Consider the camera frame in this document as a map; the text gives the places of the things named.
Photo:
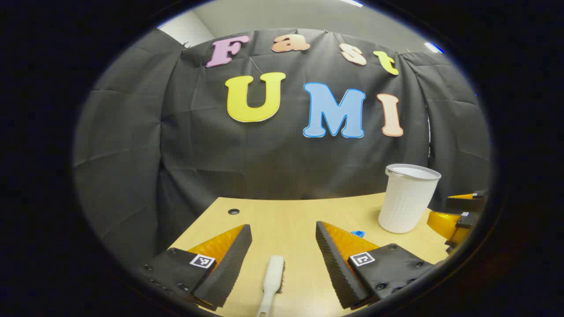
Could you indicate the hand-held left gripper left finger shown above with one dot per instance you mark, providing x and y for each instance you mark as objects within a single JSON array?
[{"x": 233, "y": 259}]

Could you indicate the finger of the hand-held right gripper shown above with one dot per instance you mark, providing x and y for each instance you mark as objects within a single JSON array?
[
  {"x": 443, "y": 222},
  {"x": 467, "y": 202}
]

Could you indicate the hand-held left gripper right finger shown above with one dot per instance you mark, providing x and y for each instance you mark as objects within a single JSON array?
[{"x": 332, "y": 268}]

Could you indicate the white ribbed garbage bin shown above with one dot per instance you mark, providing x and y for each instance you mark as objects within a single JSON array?
[{"x": 407, "y": 202}]

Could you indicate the small white broom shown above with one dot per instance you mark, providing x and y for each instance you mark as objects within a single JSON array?
[{"x": 273, "y": 273}]

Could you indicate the blue paper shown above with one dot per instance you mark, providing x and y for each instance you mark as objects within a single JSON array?
[{"x": 358, "y": 233}]

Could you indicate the wooden desktop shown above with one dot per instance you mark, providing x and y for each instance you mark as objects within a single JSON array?
[{"x": 286, "y": 224}]

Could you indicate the black backdrop cloth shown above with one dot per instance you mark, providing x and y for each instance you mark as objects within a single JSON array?
[{"x": 264, "y": 163}]

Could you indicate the ceiling light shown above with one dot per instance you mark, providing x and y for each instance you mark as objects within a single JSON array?
[
  {"x": 352, "y": 2},
  {"x": 434, "y": 47}
]

